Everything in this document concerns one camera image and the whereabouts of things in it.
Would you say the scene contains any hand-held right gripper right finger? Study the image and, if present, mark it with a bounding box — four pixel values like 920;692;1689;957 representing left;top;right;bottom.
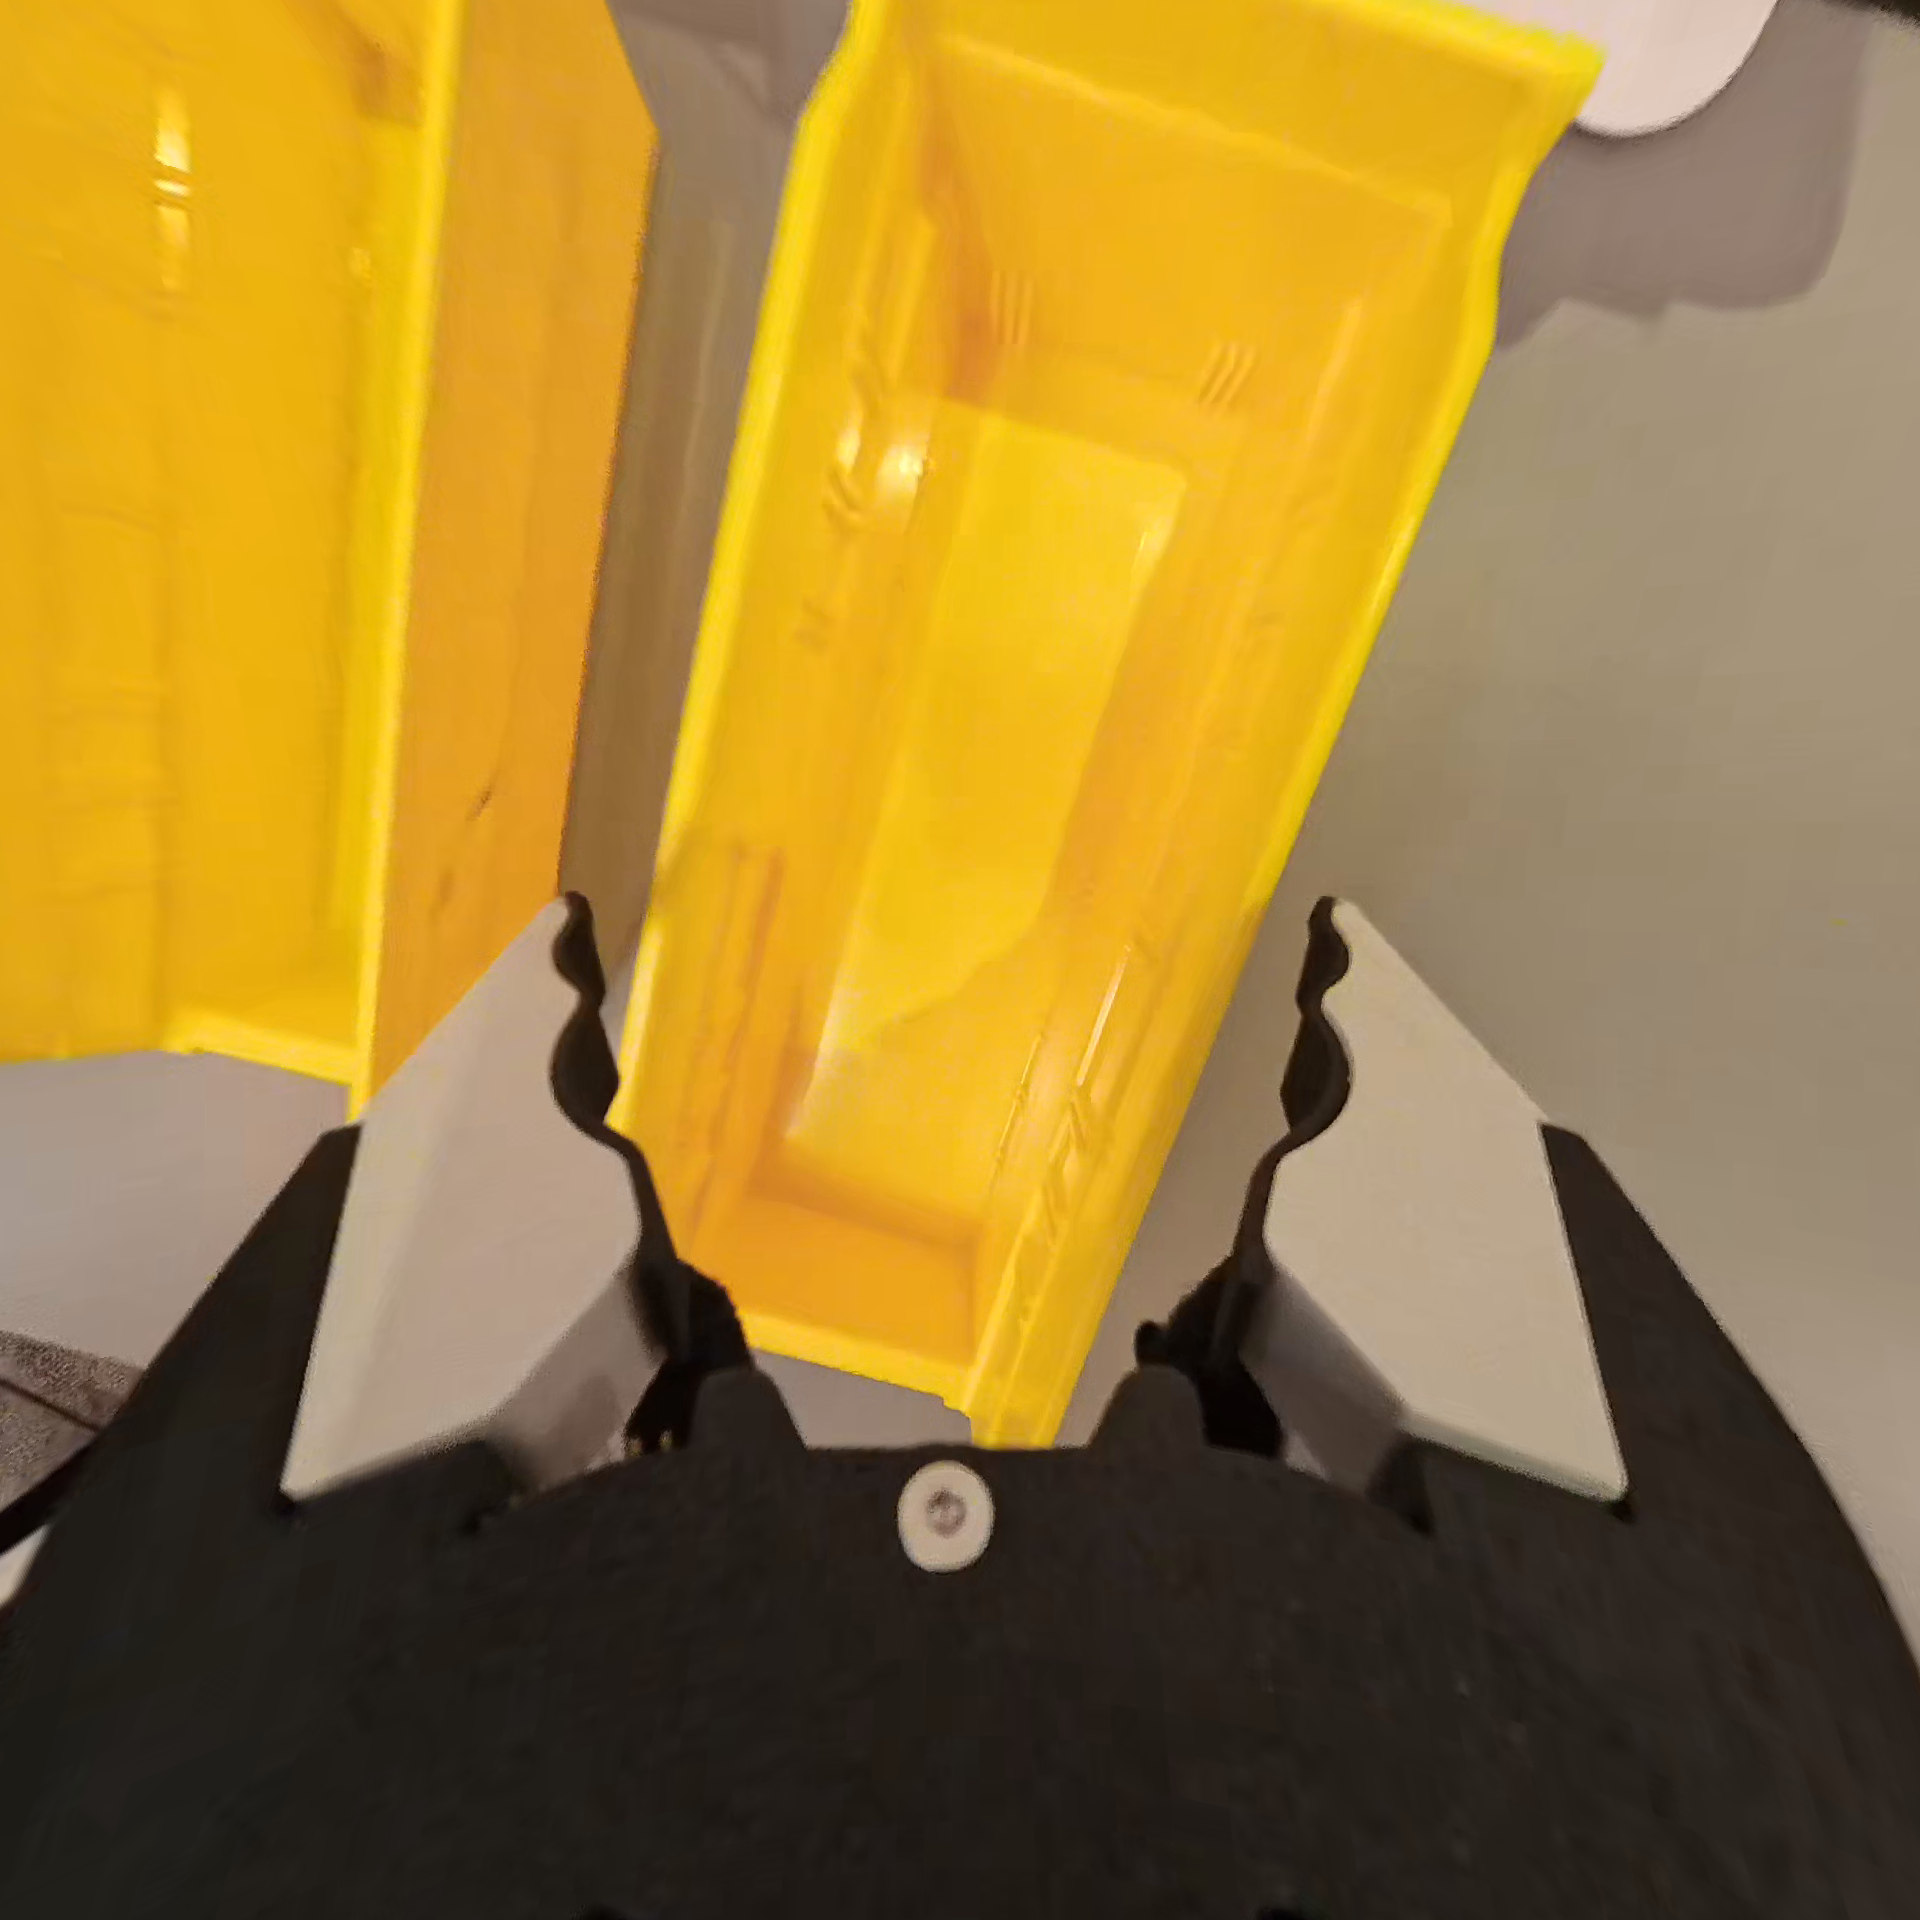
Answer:
1131;895;1629;1505

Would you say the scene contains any yellow plastic storage bin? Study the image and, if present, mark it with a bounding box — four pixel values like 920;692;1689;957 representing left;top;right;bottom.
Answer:
605;0;1603;1449
0;0;659;1123

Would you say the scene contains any grey desk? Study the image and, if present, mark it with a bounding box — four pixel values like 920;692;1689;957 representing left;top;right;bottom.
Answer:
0;0;1920;1607

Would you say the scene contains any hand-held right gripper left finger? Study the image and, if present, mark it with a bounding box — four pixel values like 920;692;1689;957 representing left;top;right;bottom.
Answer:
281;892;751;1501

